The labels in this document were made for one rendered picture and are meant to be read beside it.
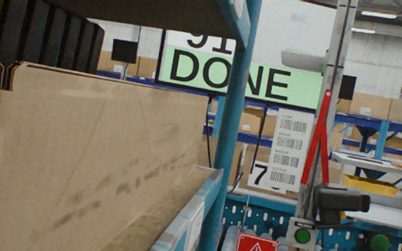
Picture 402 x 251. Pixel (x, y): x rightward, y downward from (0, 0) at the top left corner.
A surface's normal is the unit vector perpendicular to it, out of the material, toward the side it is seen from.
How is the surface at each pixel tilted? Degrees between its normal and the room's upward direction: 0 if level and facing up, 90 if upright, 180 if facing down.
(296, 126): 90
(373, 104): 83
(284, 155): 90
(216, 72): 86
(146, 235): 0
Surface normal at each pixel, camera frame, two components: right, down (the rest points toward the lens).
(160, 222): 0.18, -0.98
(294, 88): 0.17, 0.04
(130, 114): 0.97, 0.19
